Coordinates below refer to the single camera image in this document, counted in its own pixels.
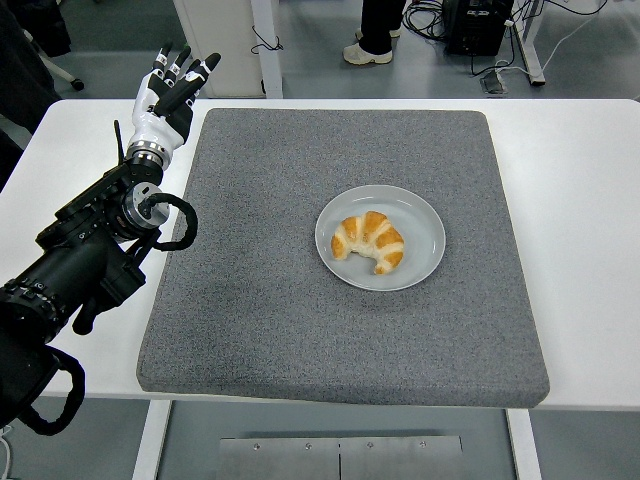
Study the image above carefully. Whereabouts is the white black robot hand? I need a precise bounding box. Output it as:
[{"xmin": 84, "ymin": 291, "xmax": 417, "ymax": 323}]
[{"xmin": 126, "ymin": 42, "xmax": 222, "ymax": 156}]

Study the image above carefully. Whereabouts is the golden croissant bread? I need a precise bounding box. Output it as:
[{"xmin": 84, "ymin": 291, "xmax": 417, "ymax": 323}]
[{"xmin": 330, "ymin": 210, "xmax": 405, "ymax": 276}]

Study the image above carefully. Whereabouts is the grey round plate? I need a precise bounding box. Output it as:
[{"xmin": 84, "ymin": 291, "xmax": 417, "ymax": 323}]
[{"xmin": 315, "ymin": 184, "xmax": 447, "ymax": 293}]

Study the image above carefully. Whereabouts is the grey metal plate with screws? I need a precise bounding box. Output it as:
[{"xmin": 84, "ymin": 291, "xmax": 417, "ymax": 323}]
[{"xmin": 217, "ymin": 435, "xmax": 465, "ymax": 480}]

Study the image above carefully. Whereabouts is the office chair base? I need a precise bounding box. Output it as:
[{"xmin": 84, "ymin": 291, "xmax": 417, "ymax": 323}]
[{"xmin": 22, "ymin": 28, "xmax": 86, "ymax": 92}]

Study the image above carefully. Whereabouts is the person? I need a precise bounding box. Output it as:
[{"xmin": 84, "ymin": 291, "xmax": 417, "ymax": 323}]
[
  {"xmin": 0, "ymin": 0, "xmax": 71, "ymax": 192},
  {"xmin": 342, "ymin": 0, "xmax": 408, "ymax": 67}
]

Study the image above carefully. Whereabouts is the grey felt mat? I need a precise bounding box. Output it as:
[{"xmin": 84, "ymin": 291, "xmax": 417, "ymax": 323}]
[{"xmin": 136, "ymin": 108, "xmax": 552, "ymax": 411}]

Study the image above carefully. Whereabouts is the white table leg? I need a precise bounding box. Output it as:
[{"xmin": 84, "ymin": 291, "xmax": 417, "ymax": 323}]
[
  {"xmin": 505, "ymin": 408, "xmax": 543, "ymax": 480},
  {"xmin": 130, "ymin": 399, "xmax": 172, "ymax": 480}
]

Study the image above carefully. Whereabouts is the black computer box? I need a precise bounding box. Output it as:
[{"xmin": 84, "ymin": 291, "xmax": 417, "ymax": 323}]
[{"xmin": 443, "ymin": 0, "xmax": 516, "ymax": 58}]

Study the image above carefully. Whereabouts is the white desk leg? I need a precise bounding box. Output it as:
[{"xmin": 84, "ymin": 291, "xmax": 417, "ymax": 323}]
[{"xmin": 514, "ymin": 0, "xmax": 547, "ymax": 88}]

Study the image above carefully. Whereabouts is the white post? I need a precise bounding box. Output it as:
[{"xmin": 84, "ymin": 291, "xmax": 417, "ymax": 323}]
[{"xmin": 249, "ymin": 0, "xmax": 284, "ymax": 99}]

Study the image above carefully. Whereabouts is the thin black cable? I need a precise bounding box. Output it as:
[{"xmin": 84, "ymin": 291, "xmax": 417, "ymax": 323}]
[{"xmin": 250, "ymin": 24, "xmax": 285, "ymax": 55}]

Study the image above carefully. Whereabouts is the black cable bundle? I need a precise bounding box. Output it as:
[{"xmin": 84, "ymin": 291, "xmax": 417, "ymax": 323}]
[{"xmin": 402, "ymin": 0, "xmax": 449, "ymax": 42}]

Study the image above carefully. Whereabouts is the thin white cable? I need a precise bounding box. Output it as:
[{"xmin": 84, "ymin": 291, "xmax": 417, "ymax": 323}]
[{"xmin": 0, "ymin": 423, "xmax": 13, "ymax": 479}]

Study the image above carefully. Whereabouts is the long white cable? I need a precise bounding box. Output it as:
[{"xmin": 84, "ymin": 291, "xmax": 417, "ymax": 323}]
[{"xmin": 492, "ymin": 0, "xmax": 612, "ymax": 80}]

